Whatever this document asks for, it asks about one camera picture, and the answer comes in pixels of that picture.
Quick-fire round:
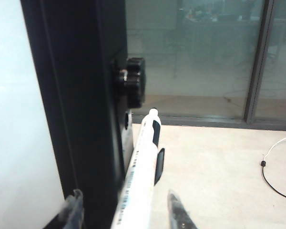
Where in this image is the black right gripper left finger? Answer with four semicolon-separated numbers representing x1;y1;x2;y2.
42;189;85;229

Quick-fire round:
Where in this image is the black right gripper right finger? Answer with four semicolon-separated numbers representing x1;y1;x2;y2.
166;189;199;229

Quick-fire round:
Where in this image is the white whiteboard marker pen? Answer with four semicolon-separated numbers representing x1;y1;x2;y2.
110;107;162;229

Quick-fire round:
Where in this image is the black round clamp knob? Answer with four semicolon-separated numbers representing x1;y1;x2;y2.
112;57;146;109

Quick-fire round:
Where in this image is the white and black floor cable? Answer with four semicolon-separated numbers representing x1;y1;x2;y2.
260;135;286;202

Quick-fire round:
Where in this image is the glass whiteboard with black frame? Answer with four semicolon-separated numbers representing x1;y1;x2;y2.
0;0;134;229

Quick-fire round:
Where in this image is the grey glass partition frame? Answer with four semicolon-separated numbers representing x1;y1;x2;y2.
133;0;286;131

